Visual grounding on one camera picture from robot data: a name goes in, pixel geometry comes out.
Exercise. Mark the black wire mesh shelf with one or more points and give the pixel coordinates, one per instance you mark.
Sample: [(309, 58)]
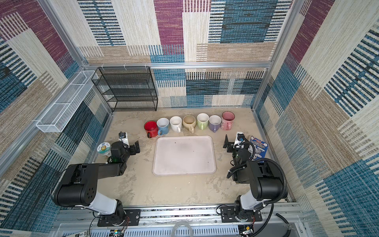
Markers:
[(126, 88)]

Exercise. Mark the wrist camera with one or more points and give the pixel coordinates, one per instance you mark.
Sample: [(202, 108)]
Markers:
[(123, 138), (240, 138)]

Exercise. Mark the white plastic tray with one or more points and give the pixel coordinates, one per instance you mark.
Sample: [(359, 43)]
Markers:
[(184, 155)]

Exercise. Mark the white mug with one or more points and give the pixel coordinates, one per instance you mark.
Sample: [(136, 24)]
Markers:
[(176, 124)]

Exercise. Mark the purple mug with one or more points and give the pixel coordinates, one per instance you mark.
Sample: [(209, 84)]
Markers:
[(215, 123)]

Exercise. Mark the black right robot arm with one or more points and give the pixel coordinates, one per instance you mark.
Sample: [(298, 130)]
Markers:
[(266, 178)]

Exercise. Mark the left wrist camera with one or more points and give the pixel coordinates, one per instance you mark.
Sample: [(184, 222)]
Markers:
[(123, 138)]

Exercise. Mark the beige ceramic teapot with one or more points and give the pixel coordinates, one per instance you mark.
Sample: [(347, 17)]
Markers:
[(189, 123)]

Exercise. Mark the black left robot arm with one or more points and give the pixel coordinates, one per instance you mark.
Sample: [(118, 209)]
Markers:
[(77, 186)]

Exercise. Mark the white wire mesh basket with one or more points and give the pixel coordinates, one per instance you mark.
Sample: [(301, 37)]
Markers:
[(56, 118)]

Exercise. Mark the green mug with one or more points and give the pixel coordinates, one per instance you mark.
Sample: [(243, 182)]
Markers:
[(202, 121)]

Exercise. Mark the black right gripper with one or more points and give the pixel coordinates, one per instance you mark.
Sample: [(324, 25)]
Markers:
[(230, 146)]

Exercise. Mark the blue polka dot mug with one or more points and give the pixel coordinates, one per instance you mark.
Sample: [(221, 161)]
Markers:
[(163, 126)]

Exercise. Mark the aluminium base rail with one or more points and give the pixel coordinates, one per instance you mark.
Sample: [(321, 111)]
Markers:
[(201, 220)]

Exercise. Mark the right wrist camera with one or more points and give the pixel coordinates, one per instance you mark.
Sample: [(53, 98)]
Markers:
[(240, 138)]

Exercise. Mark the pink patterned mug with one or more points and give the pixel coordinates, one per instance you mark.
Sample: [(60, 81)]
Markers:
[(228, 118)]

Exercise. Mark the red mug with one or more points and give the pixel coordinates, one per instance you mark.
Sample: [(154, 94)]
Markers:
[(151, 129)]

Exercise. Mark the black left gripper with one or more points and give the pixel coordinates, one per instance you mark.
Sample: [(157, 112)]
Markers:
[(133, 151)]

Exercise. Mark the small labelled jar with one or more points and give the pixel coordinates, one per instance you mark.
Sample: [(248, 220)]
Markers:
[(104, 149)]

